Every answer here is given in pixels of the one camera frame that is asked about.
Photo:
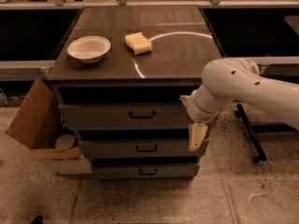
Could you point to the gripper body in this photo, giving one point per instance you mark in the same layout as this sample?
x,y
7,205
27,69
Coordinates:
x,y
195,110

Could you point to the grey top drawer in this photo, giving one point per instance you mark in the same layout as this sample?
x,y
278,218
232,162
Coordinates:
x,y
125,117

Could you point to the grey drawer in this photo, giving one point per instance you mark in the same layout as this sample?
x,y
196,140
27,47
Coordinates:
x,y
125,117
145,171
139,149

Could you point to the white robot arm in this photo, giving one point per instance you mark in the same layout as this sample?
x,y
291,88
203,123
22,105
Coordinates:
x,y
227,80

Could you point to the grey wooden drawer cabinet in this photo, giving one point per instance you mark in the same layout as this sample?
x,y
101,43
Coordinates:
x,y
181,46

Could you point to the grey bottom drawer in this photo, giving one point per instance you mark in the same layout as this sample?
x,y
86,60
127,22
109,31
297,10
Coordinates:
x,y
145,171

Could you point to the grey middle drawer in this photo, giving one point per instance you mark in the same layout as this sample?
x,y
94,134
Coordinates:
x,y
139,149

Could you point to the black wheeled base bar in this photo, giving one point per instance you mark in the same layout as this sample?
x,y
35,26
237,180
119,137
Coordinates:
x,y
240,113

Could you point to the yellow sponge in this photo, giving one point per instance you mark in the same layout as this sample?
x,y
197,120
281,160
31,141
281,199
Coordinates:
x,y
138,43

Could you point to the white cup in box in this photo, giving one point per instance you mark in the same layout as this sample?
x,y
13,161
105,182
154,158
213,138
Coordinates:
x,y
65,141

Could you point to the white bowl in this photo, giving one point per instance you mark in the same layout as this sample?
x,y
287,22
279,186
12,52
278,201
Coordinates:
x,y
89,49

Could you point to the brown cardboard box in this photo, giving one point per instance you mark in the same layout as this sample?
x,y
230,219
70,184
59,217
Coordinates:
x,y
38,124

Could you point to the black object on floor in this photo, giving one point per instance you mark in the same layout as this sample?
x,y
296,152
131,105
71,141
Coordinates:
x,y
37,220

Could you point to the metal frame rail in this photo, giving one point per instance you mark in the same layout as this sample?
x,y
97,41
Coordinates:
x,y
25,70

